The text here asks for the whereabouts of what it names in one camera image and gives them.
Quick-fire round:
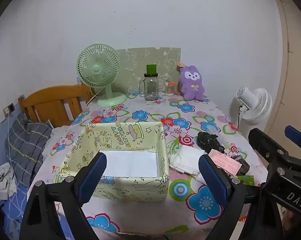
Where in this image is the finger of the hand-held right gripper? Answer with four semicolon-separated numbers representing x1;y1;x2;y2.
285;126;301;164
248;128;290;180

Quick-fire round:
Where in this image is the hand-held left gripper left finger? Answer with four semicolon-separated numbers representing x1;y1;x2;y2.
19;152;107;240

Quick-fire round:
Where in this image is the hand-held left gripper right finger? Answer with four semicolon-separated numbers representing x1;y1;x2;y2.
198;154;283;240

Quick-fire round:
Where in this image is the white cloth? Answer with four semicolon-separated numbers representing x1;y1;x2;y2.
169;145;208;175
0;162;18;200

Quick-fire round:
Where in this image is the black cloth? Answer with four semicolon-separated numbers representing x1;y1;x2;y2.
197;131;226;153

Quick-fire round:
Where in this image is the yellow printed fabric storage box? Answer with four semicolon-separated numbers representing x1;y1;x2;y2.
58;121;170;202

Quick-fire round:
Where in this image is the pink paper slip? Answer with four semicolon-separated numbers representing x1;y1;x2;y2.
209;149;242;177

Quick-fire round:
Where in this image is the dark small object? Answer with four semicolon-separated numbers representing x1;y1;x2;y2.
232;155;251;176

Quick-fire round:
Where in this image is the clear plastic packet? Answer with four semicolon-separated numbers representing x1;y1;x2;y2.
207;126;221;137

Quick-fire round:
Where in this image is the white floor fan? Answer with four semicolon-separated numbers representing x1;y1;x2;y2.
231;86;273;137

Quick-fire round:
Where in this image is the grey plaid pillow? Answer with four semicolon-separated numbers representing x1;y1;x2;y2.
5;112;53;187

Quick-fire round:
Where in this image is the floral tablecloth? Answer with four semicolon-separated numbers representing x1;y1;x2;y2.
28;91;268;235

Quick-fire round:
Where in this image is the blue bed sheet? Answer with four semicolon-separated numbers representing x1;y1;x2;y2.
0;122;66;240

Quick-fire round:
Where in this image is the crumpled white cloth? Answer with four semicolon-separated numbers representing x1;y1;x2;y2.
0;162;18;200

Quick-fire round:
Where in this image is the wooden chair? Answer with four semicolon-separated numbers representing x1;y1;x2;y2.
17;84;96;128

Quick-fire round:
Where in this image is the purple plush bunny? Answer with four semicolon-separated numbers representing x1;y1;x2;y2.
179;65;205;101

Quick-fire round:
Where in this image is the small jar of cotton swabs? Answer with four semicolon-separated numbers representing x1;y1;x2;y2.
165;80;177;97

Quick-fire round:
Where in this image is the glass jar mug green lid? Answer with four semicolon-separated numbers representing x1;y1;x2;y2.
140;64;159;102

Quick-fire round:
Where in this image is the green desk fan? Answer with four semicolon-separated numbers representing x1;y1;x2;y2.
77;43;127;107

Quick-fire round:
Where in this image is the green printed board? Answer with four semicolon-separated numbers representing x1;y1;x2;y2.
115;47;181;95

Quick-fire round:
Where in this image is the black fan cable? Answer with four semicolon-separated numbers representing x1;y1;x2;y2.
237;104;248;130

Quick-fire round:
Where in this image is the wall socket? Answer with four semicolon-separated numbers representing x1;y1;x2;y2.
3;102;16;117

